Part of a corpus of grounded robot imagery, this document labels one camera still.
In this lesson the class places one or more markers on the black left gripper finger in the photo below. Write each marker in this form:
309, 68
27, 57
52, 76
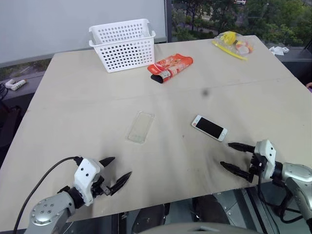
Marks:
107, 161
120, 182

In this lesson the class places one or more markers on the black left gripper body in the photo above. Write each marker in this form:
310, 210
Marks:
101, 189

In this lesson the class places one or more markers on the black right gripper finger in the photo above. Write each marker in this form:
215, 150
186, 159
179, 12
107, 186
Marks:
237, 170
243, 147

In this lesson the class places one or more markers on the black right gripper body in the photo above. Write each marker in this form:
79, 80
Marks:
258, 163

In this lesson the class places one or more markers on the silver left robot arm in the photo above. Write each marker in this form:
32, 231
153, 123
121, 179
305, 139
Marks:
50, 209

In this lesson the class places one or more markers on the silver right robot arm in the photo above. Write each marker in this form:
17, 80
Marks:
296, 176

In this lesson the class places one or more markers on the clear transparent phone case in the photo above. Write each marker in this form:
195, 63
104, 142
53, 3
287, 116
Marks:
141, 127

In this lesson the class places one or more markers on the white smartphone black screen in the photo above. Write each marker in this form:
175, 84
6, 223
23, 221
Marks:
209, 128

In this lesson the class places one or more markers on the purple pink object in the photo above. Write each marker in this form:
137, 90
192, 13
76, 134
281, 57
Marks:
309, 87

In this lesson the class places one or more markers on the clear zip bag yellow strip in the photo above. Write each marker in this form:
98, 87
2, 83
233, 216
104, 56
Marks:
231, 50

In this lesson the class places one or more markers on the pink white item in bag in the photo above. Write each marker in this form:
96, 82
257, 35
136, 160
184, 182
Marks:
242, 47

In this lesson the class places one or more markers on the crumpled white paper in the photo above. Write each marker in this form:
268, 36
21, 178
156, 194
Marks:
278, 50

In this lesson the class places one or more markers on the white perforated plastic basket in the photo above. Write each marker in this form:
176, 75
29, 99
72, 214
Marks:
122, 30
126, 57

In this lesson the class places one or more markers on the orange printed snack packet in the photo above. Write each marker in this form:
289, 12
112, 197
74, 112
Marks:
174, 64

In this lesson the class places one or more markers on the yellow item in bag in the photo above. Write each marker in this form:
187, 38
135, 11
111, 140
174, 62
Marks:
229, 37

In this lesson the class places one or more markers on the white power strip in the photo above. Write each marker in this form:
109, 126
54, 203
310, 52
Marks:
14, 84

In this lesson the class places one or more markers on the white board panel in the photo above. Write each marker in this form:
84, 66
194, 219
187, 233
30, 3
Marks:
73, 24

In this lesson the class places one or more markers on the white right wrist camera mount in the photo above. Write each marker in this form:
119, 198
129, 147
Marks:
267, 151

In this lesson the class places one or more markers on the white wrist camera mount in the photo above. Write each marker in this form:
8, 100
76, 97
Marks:
85, 171
267, 151

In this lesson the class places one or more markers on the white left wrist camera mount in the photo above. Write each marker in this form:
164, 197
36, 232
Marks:
85, 171

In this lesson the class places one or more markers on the dark window frame post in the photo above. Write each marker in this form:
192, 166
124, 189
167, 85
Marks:
168, 19

